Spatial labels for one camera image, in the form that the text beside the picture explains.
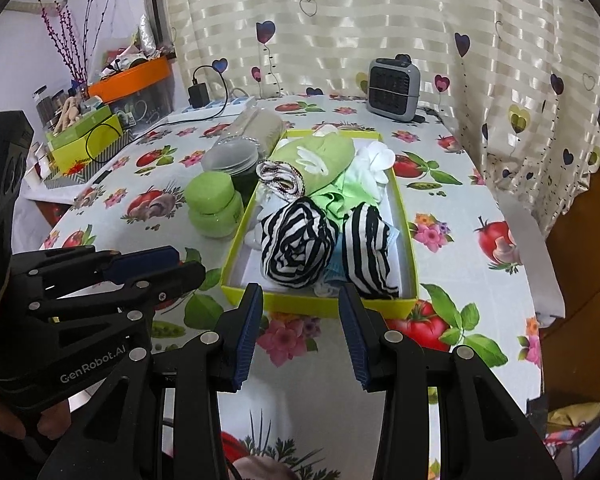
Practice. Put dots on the fruit-print tablecloth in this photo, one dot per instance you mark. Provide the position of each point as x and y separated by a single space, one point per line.
436 236

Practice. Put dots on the black charger with cable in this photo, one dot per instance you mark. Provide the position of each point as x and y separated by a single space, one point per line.
146 107

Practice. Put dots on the white beige sock bundle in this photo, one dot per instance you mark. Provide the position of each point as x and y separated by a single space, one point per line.
373 162

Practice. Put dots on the light green cloth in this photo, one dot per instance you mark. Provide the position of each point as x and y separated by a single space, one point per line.
352 188

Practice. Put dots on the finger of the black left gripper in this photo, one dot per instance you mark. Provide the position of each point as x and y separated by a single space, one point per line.
138 294
86 261

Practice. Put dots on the yellow-green shallow box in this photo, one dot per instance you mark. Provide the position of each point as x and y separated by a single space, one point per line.
243 264

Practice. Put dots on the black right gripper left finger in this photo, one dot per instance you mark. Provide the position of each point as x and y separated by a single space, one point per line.
156 416

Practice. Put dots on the cream heart-pattern curtain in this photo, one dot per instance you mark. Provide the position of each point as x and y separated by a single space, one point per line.
516 81

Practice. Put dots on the dark green flat box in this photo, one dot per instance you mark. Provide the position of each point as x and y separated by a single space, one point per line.
80 128

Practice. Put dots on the yellow-green cardboard box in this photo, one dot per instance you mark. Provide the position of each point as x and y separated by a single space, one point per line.
75 156

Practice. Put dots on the green towel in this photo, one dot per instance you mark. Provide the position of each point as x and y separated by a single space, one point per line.
306 165

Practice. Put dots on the grey mini heater fan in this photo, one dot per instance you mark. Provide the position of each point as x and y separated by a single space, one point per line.
393 88

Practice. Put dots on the clear plastic jar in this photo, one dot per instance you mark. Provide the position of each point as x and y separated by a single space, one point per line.
249 139

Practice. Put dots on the person's left hand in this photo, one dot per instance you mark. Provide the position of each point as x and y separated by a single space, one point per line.
52 424

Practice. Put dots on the white blue power strip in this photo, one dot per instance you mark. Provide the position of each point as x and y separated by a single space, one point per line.
215 109

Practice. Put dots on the orange storage bin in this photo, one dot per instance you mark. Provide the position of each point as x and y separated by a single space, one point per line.
133 80

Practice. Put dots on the brown wooden cabinet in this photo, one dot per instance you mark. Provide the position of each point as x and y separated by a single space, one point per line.
571 345

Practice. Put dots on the green jar lid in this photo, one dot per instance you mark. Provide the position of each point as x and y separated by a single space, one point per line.
215 207

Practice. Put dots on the purple flower branches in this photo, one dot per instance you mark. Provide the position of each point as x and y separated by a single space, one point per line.
74 41

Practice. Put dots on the black white striped sock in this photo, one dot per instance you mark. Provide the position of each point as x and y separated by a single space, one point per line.
366 239
297 243

